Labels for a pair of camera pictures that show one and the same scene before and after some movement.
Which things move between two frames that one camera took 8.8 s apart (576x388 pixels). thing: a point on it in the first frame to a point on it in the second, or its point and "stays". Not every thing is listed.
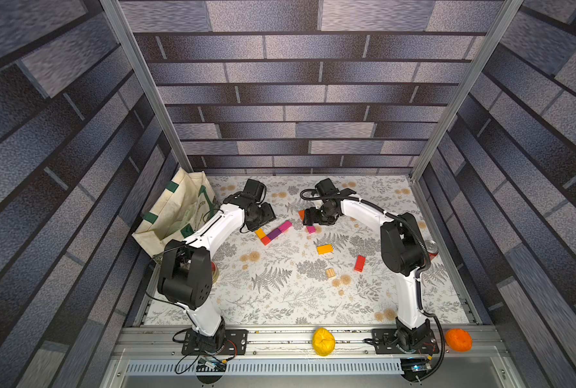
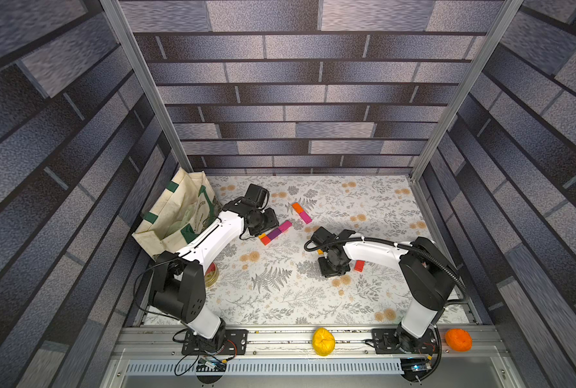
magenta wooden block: (285, 226) stays
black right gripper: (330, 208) to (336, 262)
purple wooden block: (273, 234) stays
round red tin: (213, 272) stays
